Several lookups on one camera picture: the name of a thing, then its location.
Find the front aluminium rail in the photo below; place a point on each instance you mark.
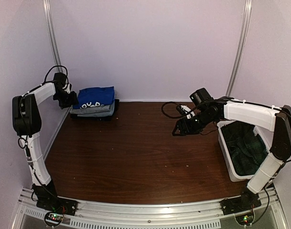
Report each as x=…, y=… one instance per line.
x=195, y=215

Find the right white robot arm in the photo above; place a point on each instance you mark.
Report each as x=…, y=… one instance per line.
x=277, y=120

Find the white laundry basket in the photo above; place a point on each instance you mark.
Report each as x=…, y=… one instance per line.
x=234, y=177

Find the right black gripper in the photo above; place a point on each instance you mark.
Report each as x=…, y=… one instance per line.
x=189, y=130

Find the blue garment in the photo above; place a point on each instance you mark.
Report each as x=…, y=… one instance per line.
x=95, y=96

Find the right aluminium frame post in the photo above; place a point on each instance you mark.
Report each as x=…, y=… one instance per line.
x=246, y=19

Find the aluminium frame post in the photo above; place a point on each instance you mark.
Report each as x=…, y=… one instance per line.
x=53, y=31
x=246, y=19

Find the grey polo shirt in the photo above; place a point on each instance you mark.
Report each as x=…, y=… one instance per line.
x=94, y=109

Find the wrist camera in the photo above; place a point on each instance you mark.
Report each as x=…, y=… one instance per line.
x=184, y=110
x=67, y=88

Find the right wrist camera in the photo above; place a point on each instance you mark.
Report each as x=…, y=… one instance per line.
x=184, y=110

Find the black garment in basket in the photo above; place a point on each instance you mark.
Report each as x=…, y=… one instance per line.
x=247, y=150

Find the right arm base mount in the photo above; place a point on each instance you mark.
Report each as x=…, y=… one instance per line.
x=239, y=204

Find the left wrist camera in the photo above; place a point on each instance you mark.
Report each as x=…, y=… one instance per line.
x=67, y=88

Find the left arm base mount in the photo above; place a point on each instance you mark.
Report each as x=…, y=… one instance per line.
x=60, y=205

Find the left aluminium frame post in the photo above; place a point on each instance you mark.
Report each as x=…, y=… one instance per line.
x=53, y=31

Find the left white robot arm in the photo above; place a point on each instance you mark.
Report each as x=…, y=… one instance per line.
x=27, y=123

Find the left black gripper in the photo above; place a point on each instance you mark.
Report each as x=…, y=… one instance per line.
x=73, y=101

